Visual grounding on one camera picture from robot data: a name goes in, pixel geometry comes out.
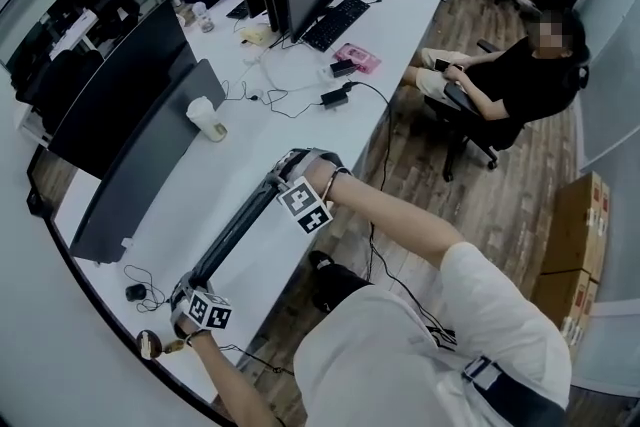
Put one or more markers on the person's black shoe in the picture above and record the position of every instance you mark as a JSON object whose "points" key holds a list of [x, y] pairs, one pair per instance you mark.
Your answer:
{"points": [[320, 260]]}

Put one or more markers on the slim black upright computer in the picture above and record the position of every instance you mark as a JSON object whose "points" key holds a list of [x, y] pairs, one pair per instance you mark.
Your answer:
{"points": [[274, 7]]}

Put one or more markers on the black power adapter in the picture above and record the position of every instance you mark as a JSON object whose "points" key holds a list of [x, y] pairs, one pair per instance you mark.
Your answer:
{"points": [[334, 98]]}

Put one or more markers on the person's left hand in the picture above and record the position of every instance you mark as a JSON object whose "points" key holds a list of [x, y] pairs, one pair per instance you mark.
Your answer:
{"points": [[187, 330]]}

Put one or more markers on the person's right hand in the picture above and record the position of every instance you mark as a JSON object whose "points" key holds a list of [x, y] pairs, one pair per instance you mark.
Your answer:
{"points": [[319, 177]]}

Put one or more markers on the person's left forearm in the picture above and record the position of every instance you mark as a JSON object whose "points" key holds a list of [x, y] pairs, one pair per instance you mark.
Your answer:
{"points": [[240, 385]]}

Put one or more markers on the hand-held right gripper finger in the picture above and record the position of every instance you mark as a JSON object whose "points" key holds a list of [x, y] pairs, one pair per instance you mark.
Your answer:
{"points": [[286, 164]]}

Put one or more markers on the brown cardboard box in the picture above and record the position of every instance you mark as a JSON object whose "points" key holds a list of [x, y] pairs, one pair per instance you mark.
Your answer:
{"points": [[570, 225], [557, 297]]}

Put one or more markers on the person's right forearm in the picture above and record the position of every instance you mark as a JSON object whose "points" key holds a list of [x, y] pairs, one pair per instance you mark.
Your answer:
{"points": [[385, 215]]}

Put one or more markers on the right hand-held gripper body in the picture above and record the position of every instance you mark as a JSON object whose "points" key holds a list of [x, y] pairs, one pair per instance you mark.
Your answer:
{"points": [[305, 205]]}

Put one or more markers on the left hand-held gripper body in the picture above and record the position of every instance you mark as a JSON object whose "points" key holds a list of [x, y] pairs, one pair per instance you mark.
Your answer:
{"points": [[210, 310]]}

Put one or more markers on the person's white shirt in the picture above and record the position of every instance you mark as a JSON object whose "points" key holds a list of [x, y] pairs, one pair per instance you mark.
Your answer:
{"points": [[400, 355]]}

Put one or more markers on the dark grey desk divider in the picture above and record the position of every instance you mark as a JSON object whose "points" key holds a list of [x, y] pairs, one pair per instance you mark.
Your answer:
{"points": [[150, 165]]}

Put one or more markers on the small black box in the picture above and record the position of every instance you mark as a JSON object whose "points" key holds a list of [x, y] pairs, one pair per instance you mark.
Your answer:
{"points": [[342, 68]]}

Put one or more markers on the pink patterned box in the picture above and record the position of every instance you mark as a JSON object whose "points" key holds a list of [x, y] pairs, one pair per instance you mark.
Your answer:
{"points": [[362, 55]]}

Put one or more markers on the cream tumbler brown lid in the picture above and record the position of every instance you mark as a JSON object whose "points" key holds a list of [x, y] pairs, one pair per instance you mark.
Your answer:
{"points": [[149, 344]]}

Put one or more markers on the black keyboard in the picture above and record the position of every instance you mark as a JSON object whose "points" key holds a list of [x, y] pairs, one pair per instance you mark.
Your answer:
{"points": [[235, 230], [335, 22], [237, 10]]}

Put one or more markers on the white divider clip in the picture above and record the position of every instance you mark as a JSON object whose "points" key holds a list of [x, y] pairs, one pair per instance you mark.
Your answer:
{"points": [[126, 243]]}

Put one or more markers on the person's black trousers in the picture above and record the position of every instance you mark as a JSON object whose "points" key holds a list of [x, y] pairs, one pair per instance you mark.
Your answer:
{"points": [[345, 287]]}

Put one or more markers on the clear glass jar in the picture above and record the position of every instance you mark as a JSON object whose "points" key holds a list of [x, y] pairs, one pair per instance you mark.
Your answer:
{"points": [[202, 17]]}

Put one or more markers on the cream tissue box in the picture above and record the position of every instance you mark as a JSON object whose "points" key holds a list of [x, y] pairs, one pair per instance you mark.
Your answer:
{"points": [[255, 35]]}

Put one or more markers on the black phone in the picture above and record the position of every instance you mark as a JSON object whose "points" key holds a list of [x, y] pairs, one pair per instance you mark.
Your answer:
{"points": [[442, 64]]}

